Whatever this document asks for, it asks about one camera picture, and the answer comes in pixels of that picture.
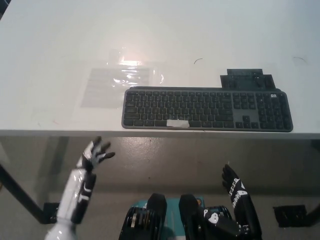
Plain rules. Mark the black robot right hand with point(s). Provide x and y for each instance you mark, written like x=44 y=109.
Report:
x=233 y=183

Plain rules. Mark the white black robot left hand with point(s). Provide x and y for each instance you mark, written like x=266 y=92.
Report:
x=93 y=157

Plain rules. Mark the black floor plate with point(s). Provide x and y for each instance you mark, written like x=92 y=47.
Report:
x=290 y=215
x=51 y=212

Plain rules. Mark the clear plastic sheet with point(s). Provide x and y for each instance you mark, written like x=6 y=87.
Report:
x=110 y=87

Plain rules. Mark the black table leg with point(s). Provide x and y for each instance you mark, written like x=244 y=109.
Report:
x=22 y=193

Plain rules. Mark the white tape strip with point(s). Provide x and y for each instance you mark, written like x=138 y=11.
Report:
x=177 y=123

